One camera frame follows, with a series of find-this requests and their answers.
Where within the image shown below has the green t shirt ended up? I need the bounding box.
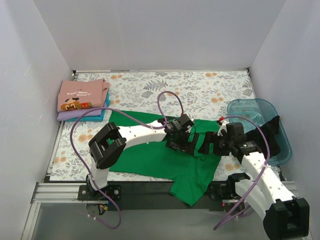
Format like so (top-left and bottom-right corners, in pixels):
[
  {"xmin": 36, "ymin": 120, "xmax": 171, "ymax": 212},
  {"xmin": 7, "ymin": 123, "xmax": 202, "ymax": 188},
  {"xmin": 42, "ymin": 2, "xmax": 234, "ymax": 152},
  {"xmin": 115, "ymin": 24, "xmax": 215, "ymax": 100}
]
[{"xmin": 110, "ymin": 119, "xmax": 221, "ymax": 207}]

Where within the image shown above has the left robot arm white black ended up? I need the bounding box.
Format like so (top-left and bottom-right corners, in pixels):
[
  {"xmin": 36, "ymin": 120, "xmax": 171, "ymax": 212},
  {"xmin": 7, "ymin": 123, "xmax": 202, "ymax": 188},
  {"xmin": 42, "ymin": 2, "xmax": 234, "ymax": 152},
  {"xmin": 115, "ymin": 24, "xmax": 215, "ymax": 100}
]
[{"xmin": 86, "ymin": 114, "xmax": 200, "ymax": 200}]

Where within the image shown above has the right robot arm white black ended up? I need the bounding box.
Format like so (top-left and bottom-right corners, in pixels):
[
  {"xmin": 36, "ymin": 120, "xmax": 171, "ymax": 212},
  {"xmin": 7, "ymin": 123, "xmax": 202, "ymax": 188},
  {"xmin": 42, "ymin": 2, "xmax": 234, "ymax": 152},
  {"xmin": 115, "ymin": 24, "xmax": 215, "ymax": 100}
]
[{"xmin": 199, "ymin": 120, "xmax": 310, "ymax": 240}]

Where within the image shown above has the black t shirt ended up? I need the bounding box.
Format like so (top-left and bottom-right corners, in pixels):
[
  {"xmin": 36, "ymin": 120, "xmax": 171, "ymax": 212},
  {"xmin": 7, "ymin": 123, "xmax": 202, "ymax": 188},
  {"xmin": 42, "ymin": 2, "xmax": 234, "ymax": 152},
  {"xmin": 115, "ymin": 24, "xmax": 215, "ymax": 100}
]
[{"xmin": 245, "ymin": 115, "xmax": 281, "ymax": 158}]

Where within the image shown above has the floral patterned table mat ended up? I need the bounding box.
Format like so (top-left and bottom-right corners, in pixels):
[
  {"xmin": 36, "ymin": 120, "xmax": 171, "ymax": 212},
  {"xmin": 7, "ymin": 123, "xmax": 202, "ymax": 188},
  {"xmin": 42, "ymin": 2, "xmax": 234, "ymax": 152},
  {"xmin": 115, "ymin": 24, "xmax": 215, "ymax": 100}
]
[{"xmin": 47, "ymin": 70, "xmax": 256, "ymax": 182}]

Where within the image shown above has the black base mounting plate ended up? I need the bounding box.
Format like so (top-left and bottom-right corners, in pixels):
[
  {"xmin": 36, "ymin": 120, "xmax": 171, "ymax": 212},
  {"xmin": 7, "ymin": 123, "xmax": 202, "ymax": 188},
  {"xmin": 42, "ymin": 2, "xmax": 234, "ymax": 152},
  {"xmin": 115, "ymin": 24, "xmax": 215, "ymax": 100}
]
[{"xmin": 77, "ymin": 181, "xmax": 257, "ymax": 212}]

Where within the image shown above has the teal folded t shirt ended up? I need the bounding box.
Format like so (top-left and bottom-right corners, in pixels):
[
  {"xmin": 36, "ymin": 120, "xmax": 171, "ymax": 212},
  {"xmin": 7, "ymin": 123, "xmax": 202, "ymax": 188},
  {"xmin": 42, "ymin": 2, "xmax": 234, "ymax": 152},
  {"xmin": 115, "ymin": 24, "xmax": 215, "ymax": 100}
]
[{"xmin": 65, "ymin": 92, "xmax": 111, "ymax": 123}]

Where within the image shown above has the lilac folded t shirt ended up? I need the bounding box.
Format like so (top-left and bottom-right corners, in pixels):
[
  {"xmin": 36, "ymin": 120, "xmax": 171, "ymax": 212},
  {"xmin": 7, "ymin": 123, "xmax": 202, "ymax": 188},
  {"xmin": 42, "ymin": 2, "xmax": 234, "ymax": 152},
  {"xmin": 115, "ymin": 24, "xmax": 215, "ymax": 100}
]
[{"xmin": 57, "ymin": 108, "xmax": 106, "ymax": 122}]

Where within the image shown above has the pink folded printed t shirt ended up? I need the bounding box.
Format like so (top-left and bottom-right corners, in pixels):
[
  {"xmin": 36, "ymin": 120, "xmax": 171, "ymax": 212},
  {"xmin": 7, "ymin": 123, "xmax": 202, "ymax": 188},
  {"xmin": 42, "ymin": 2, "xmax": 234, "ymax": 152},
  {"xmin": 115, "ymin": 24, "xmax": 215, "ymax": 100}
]
[{"xmin": 57, "ymin": 78, "xmax": 110, "ymax": 113}]

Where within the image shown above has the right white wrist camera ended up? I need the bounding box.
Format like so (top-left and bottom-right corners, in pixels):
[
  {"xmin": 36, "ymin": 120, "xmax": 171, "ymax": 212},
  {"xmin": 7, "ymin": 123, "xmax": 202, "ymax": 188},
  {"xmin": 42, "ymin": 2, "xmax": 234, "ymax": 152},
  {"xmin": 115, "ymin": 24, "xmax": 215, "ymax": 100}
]
[{"xmin": 217, "ymin": 120, "xmax": 229, "ymax": 136}]

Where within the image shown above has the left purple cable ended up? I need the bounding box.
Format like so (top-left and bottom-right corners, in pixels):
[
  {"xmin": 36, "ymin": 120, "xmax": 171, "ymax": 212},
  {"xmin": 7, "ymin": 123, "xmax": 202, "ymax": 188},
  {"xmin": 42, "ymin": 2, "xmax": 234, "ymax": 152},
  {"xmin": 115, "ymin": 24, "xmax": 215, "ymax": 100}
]
[{"xmin": 69, "ymin": 91, "xmax": 185, "ymax": 230}]

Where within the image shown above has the aluminium frame rail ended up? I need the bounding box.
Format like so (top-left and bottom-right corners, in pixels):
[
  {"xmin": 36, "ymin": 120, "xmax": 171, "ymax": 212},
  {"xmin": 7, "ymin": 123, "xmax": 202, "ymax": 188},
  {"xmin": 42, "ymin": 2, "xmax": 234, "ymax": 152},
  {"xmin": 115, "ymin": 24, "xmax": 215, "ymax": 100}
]
[{"xmin": 21, "ymin": 181, "xmax": 313, "ymax": 240}]

